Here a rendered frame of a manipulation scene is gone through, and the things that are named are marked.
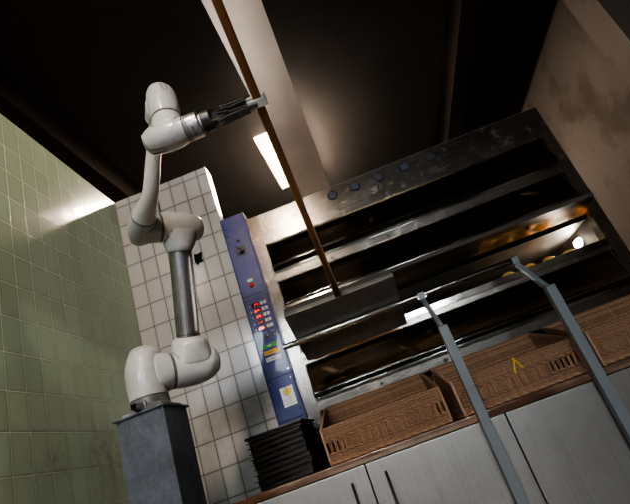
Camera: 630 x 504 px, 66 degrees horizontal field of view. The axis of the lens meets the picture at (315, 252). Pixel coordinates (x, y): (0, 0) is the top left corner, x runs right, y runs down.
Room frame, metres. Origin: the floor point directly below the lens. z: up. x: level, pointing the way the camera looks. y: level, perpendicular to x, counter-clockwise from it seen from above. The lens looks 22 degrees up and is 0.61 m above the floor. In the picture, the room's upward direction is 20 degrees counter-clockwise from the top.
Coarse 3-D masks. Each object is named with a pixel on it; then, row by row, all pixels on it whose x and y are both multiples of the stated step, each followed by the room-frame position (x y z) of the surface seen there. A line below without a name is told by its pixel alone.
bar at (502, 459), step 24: (504, 264) 2.28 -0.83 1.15; (432, 288) 2.29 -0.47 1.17; (552, 288) 2.05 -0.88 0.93; (384, 312) 2.32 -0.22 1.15; (432, 312) 2.19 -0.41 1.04; (312, 336) 2.32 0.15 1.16; (576, 336) 2.05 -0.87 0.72; (456, 360) 2.07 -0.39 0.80; (600, 384) 2.05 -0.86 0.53; (480, 408) 2.07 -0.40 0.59; (624, 408) 2.05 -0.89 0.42; (624, 432) 2.07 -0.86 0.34; (504, 456) 2.07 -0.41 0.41
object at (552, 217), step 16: (560, 208) 2.49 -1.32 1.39; (576, 208) 2.56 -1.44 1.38; (512, 224) 2.49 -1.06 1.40; (528, 224) 2.54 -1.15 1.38; (544, 224) 2.61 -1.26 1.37; (464, 240) 2.51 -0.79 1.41; (480, 240) 2.52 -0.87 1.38; (496, 240) 2.59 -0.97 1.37; (512, 240) 2.67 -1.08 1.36; (432, 256) 2.51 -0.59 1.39; (448, 256) 2.58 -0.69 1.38; (464, 256) 2.65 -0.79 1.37; (384, 272) 2.53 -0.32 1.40; (400, 272) 2.56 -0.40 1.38; (416, 272) 2.63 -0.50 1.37; (304, 304) 2.55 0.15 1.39
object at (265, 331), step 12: (264, 300) 2.67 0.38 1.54; (252, 312) 2.68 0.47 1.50; (264, 312) 2.67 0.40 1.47; (252, 324) 2.68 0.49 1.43; (264, 324) 2.68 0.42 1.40; (264, 336) 2.68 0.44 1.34; (276, 336) 2.67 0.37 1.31; (264, 348) 2.68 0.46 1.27; (276, 348) 2.67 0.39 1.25; (264, 360) 2.68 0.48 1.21; (276, 360) 2.67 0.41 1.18
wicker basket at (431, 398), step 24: (408, 384) 2.64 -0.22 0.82; (432, 384) 2.28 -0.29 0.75; (336, 408) 2.65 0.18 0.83; (360, 408) 2.64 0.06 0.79; (384, 408) 2.19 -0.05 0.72; (408, 408) 2.61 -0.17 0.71; (432, 408) 2.60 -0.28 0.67; (336, 432) 2.19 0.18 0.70; (360, 432) 2.19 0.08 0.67; (384, 432) 2.60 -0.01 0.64; (408, 432) 2.19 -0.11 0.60; (336, 456) 2.20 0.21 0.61
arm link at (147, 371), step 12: (144, 348) 1.89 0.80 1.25; (156, 348) 1.93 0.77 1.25; (132, 360) 1.86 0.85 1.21; (144, 360) 1.86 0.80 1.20; (156, 360) 1.89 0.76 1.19; (168, 360) 1.93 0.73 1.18; (132, 372) 1.86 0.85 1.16; (144, 372) 1.86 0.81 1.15; (156, 372) 1.89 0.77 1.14; (168, 372) 1.92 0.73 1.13; (132, 384) 1.86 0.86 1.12; (144, 384) 1.86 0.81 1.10; (156, 384) 1.88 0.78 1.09; (168, 384) 1.93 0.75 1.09; (132, 396) 1.86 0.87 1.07; (144, 396) 1.86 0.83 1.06
